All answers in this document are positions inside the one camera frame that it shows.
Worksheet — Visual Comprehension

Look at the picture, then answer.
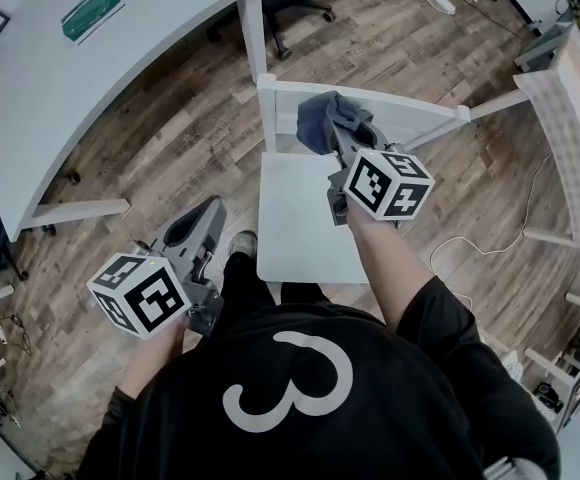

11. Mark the person's left leg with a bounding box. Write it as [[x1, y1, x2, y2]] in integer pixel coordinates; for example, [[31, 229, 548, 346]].
[[218, 251, 277, 319]]

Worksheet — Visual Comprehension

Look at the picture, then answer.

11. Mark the person's black shirt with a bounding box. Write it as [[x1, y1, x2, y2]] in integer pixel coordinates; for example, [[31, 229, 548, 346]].
[[77, 275, 564, 480]]

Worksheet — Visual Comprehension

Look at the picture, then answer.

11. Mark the white wooden chair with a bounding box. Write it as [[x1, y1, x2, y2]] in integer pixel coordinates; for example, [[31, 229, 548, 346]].
[[255, 72, 471, 285]]

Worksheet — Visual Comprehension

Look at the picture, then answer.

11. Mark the person's right forearm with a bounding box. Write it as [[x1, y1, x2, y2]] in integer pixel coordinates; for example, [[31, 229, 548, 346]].
[[347, 212, 434, 329]]

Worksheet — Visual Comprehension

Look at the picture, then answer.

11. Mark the large white table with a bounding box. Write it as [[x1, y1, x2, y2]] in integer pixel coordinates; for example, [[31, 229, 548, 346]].
[[0, 0, 271, 243]]

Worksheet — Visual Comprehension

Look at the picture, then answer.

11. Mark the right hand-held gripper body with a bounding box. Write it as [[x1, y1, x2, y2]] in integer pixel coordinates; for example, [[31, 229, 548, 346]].
[[325, 140, 435, 229]]

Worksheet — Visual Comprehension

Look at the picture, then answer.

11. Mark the person's grey shoe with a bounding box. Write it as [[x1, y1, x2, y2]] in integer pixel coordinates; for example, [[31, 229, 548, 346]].
[[228, 231, 259, 260]]

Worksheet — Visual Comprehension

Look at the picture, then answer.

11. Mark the person's right leg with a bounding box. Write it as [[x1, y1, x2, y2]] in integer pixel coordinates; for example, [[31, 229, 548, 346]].
[[279, 281, 379, 327]]

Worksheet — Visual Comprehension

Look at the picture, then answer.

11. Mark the person's leg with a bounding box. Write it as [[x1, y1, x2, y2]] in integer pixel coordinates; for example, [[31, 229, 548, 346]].
[[218, 251, 277, 319], [279, 281, 379, 327]]

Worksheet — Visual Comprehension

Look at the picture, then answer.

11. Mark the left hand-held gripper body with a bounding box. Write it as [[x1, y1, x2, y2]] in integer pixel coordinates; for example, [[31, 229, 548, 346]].
[[86, 240, 225, 342]]

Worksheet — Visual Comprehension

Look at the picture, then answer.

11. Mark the dark blue cloth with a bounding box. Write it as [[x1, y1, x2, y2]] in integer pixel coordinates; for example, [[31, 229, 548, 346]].
[[295, 91, 375, 157]]

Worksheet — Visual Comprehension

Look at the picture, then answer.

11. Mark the checkered cloth table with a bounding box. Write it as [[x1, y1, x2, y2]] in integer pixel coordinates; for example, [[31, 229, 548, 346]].
[[469, 22, 580, 264]]

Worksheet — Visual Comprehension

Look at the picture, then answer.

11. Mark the white floor cable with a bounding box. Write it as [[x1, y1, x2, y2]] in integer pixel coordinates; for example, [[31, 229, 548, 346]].
[[429, 151, 554, 279]]

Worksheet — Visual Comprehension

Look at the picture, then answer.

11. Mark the person's left forearm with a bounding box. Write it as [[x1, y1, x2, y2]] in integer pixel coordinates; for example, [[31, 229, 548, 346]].
[[119, 312, 191, 399]]

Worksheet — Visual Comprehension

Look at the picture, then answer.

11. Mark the green tissue packet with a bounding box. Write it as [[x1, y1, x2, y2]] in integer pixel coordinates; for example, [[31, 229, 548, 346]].
[[60, 0, 126, 47]]

